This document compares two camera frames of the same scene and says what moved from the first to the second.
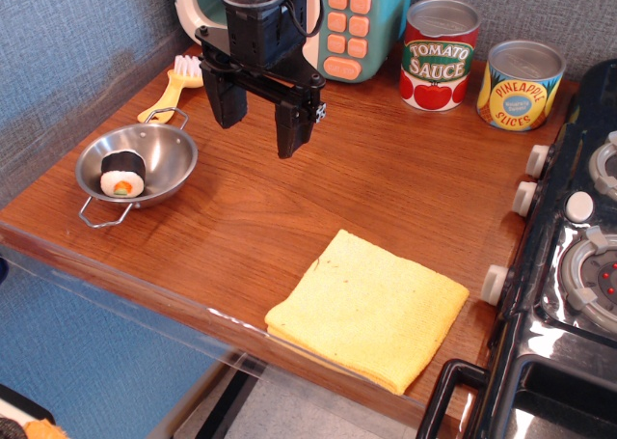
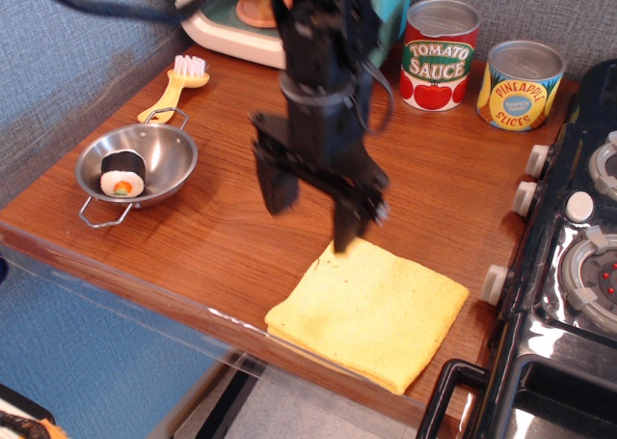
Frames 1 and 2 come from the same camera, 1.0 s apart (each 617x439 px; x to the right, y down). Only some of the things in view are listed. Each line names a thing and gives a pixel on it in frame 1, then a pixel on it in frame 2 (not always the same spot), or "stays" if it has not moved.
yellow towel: (371, 311) stays
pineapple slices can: (520, 84) stays
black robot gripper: (263, 48) -> (321, 147)
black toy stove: (551, 370) stays
